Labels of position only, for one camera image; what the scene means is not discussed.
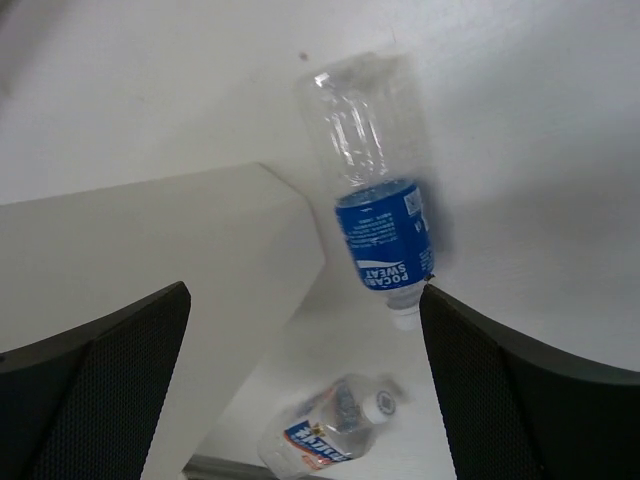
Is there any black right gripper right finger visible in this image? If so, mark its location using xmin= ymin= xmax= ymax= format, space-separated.
xmin=420 ymin=285 xmax=639 ymax=479

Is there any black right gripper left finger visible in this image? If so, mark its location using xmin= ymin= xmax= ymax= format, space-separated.
xmin=1 ymin=282 xmax=191 ymax=480

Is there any blue label Pocari bottle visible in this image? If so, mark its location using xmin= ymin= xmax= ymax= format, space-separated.
xmin=296 ymin=52 xmax=434 ymax=330

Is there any white octagonal plastic bin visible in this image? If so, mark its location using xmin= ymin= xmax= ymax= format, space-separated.
xmin=1 ymin=164 xmax=325 ymax=479

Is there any clear bottle red blue label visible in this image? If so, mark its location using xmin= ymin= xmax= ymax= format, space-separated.
xmin=257 ymin=373 xmax=409 ymax=479

